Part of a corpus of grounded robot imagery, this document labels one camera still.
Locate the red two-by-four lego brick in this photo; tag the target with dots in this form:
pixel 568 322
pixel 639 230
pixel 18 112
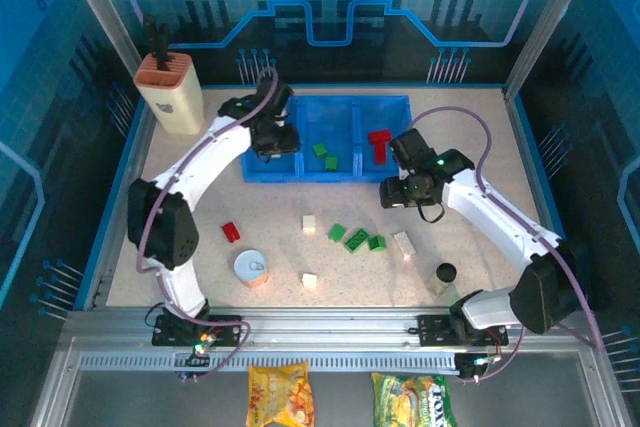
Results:
pixel 381 153

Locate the dark green lego brick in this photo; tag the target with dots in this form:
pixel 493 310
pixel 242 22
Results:
pixel 377 243

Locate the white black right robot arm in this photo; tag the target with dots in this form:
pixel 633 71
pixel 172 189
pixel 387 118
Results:
pixel 545 292

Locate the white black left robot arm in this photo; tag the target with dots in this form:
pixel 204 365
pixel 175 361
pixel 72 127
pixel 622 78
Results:
pixel 165 227

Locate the blue plastic divided bin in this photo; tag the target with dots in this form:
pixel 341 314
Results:
pixel 325 112

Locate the white two-by-four lego brick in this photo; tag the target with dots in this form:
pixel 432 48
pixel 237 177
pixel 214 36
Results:
pixel 404 243

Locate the green two-by-four lego brick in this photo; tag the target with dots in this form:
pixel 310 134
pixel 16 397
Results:
pixel 356 240

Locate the light green lego brick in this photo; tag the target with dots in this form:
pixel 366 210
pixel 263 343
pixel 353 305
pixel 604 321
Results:
pixel 337 232

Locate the beige cylinder with dark lid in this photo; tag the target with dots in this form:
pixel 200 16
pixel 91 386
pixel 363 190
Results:
pixel 442 278

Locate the cream knife block orange top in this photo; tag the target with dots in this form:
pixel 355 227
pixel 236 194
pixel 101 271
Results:
pixel 172 97

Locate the cream lego brick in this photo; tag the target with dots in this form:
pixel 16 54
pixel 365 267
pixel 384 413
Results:
pixel 309 223
pixel 310 280

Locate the silver tin can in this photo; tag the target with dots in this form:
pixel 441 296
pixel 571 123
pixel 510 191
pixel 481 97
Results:
pixel 251 269

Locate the green yellow snack bag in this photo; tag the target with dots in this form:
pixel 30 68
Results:
pixel 414 399

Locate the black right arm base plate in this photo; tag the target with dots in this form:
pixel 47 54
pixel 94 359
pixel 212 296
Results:
pixel 435 329

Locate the aluminium mounting rail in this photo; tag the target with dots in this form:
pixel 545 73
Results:
pixel 325 327

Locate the aluminium frame post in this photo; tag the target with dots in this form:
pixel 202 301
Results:
pixel 545 22
pixel 100 7

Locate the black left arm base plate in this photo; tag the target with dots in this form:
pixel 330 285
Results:
pixel 172 334

